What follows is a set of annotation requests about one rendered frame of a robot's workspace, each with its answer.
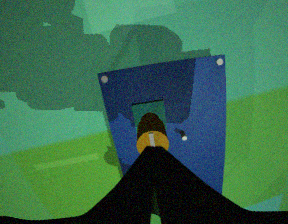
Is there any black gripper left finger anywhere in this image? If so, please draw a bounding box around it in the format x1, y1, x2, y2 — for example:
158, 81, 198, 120
0, 147, 156, 224

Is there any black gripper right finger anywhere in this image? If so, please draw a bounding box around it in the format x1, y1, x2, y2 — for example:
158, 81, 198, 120
155, 147, 288, 224

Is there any dark blue circuit board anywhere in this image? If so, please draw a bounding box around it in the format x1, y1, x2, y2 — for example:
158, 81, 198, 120
97, 55, 226, 194

